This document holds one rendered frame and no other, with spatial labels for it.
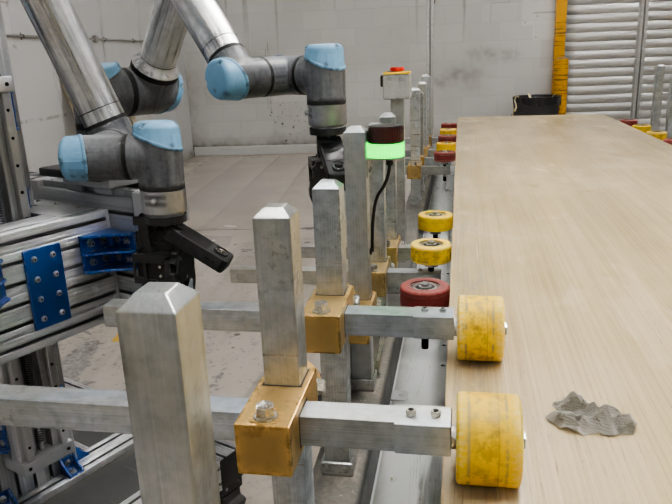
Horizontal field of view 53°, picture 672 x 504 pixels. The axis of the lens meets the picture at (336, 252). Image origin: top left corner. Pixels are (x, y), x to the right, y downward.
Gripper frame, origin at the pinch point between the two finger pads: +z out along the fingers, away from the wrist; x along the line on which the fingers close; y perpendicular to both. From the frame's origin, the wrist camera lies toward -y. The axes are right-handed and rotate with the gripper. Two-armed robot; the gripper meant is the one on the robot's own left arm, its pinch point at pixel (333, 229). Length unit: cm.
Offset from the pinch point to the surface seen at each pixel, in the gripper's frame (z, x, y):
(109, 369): 94, 76, 150
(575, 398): 2, -13, -70
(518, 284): 3.5, -25.0, -30.9
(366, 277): 2.5, -1.4, -23.3
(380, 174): -10.3, -9.9, 0.3
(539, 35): -42, -386, 699
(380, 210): -3.0, -9.7, 0.4
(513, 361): 3, -12, -57
